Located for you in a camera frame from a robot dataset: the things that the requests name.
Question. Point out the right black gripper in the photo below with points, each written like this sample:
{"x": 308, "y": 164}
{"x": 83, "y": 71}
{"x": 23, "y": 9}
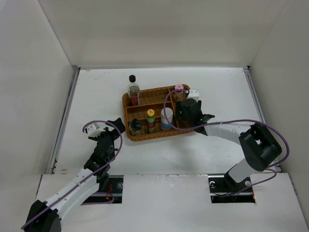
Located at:
{"x": 179, "y": 108}

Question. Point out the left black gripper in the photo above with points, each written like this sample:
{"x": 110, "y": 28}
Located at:
{"x": 107, "y": 132}

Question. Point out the pink-cap spice shaker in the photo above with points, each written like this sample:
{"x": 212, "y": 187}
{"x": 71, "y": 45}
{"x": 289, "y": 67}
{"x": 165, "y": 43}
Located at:
{"x": 179, "y": 94}

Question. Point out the small black-cap spice jar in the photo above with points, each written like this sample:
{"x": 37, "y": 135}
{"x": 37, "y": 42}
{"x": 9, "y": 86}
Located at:
{"x": 135, "y": 127}

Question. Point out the blue-label silver-lid shaker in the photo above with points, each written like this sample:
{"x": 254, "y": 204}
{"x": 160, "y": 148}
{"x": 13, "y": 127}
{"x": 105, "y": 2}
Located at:
{"x": 166, "y": 117}

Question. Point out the green sauce bottle yellow cap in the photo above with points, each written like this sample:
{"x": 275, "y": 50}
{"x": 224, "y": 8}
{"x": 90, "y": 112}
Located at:
{"x": 151, "y": 122}

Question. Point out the tall glass red-label bottle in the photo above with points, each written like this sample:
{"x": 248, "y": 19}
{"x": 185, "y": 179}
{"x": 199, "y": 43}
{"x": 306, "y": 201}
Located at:
{"x": 133, "y": 91}

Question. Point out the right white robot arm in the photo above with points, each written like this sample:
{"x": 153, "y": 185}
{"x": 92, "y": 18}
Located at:
{"x": 259, "y": 146}

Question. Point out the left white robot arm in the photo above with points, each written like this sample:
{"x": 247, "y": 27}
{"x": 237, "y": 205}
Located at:
{"x": 46, "y": 216}

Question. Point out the woven wicker divided basket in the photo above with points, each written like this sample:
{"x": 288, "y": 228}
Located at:
{"x": 150, "y": 99}

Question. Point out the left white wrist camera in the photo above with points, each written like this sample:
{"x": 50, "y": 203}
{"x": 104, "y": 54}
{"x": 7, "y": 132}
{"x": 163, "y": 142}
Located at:
{"x": 93, "y": 130}

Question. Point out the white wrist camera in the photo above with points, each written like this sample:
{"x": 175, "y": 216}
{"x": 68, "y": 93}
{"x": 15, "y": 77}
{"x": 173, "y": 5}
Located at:
{"x": 93, "y": 130}
{"x": 193, "y": 94}

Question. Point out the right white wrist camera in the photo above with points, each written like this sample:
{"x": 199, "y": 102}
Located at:
{"x": 193, "y": 94}

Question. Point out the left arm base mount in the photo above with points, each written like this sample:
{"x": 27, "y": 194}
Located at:
{"x": 109, "y": 192}

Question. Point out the aluminium table edge frame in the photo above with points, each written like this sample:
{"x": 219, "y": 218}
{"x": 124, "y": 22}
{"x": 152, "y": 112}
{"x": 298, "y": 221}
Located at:
{"x": 225, "y": 92}

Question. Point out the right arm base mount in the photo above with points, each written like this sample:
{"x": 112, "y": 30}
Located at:
{"x": 223, "y": 190}

